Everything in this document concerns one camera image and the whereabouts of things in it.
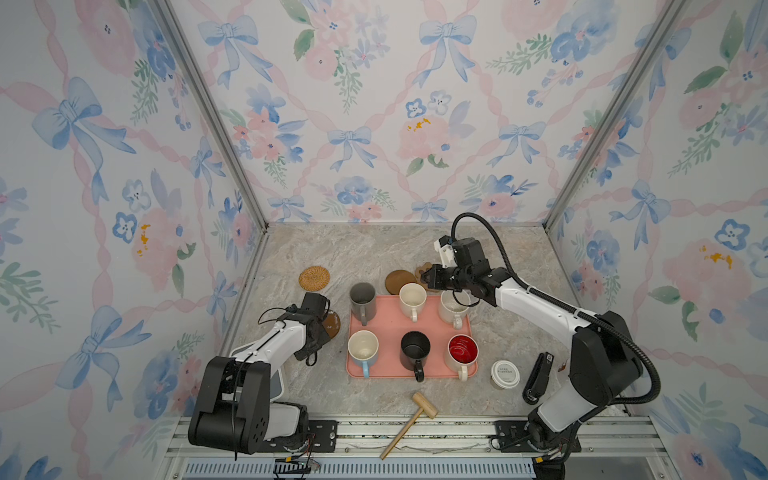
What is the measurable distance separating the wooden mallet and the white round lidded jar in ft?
0.59

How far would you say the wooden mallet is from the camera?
73 centimetres

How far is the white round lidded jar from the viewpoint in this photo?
2.55ft
